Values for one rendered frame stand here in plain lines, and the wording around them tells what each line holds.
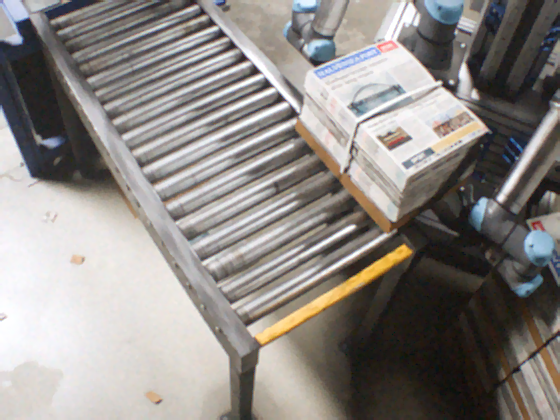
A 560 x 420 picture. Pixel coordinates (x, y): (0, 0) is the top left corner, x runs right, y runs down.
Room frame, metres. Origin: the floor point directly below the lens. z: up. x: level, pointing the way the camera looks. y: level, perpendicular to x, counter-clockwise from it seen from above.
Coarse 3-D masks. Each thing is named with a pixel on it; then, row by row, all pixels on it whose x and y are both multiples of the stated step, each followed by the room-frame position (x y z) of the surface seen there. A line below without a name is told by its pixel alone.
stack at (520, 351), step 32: (544, 224) 0.85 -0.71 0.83; (480, 288) 0.85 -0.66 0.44; (544, 288) 0.69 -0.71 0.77; (480, 320) 0.78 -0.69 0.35; (512, 320) 0.70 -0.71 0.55; (544, 320) 0.64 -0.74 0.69; (448, 352) 0.79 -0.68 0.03; (480, 352) 0.71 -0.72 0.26; (512, 352) 0.63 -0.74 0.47; (544, 384) 0.50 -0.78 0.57; (480, 416) 0.53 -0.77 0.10; (512, 416) 0.48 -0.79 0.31; (544, 416) 0.44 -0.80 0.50
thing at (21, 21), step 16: (0, 0) 1.63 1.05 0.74; (16, 0) 1.57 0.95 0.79; (32, 0) 1.57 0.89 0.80; (48, 0) 1.57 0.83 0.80; (80, 0) 1.60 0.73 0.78; (96, 0) 1.64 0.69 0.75; (16, 16) 1.49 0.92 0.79; (48, 16) 1.53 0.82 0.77; (16, 32) 1.50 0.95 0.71; (32, 32) 1.49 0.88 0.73
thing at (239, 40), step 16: (192, 0) 1.62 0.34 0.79; (208, 0) 1.61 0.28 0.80; (208, 16) 1.54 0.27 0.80; (224, 16) 1.54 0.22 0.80; (224, 32) 1.46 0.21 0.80; (240, 32) 1.46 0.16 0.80; (240, 48) 1.39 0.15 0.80; (256, 48) 1.39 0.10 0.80; (256, 64) 1.32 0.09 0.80; (272, 64) 1.33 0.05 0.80; (272, 80) 1.26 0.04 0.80; (288, 80) 1.27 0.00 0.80; (288, 96) 1.20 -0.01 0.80; (416, 224) 0.83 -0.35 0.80; (400, 240) 0.80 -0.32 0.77; (416, 240) 0.78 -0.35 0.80; (416, 256) 0.76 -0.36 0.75
